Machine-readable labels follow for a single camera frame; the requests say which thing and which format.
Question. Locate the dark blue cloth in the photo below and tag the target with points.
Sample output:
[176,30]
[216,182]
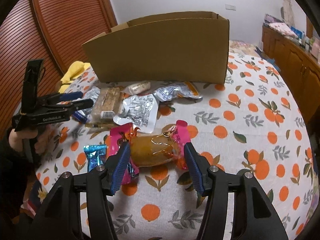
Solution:
[270,60]

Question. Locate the person's left forearm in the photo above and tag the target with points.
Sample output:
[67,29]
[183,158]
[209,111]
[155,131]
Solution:
[15,175]

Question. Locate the wooden cabinet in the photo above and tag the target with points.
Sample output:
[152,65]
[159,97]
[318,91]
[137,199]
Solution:
[295,62]

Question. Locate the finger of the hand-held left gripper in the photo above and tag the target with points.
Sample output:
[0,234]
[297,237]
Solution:
[72,95]
[82,104]

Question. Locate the orange print bedsheet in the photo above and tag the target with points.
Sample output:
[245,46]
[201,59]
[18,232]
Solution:
[250,130]

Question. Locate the folded purple cloth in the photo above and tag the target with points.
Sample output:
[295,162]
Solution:
[271,18]

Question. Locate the small dark blue packet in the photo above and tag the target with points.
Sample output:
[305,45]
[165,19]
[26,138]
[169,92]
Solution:
[80,116]

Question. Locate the blue candy wrapper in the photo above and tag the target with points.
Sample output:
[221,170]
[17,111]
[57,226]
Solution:
[96,156]

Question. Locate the silver and orange snack packet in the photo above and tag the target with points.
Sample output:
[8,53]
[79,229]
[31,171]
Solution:
[172,91]

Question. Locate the silver and blue snack packet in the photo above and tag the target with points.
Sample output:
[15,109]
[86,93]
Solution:
[93,93]

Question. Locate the louvred wooden wardrobe door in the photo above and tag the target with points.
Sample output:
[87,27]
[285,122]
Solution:
[62,17]

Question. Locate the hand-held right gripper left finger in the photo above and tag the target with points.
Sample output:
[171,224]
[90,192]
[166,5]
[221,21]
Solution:
[122,165]

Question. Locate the white roll snack packet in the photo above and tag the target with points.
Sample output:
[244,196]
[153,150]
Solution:
[137,87]

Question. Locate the clear cracker packet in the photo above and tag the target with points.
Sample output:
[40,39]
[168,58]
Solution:
[107,102]

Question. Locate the cluster of toiletry bottles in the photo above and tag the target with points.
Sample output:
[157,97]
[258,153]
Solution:
[310,45]

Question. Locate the person's left hand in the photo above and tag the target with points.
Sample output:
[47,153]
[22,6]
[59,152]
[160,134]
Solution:
[42,140]

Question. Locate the pink snack packet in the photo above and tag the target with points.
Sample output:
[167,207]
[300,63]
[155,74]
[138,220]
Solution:
[150,150]

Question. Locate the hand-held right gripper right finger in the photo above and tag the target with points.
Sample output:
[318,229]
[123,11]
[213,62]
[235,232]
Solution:
[193,170]

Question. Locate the floral quilt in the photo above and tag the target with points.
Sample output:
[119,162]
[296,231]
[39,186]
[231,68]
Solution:
[241,45]

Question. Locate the yellow plush toy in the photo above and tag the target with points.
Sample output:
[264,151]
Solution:
[72,71]

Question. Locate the silver printed snack packet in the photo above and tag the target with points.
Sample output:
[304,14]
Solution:
[140,110]

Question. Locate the cardboard box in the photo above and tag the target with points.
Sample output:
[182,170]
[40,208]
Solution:
[162,52]

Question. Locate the white wall switch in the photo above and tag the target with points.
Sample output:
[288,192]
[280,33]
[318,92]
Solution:
[230,7]

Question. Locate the folded pink floral cloth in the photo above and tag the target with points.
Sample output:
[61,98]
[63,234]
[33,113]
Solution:
[282,27]

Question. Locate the thin brown snack stick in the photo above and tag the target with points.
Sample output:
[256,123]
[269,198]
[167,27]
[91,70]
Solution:
[100,125]

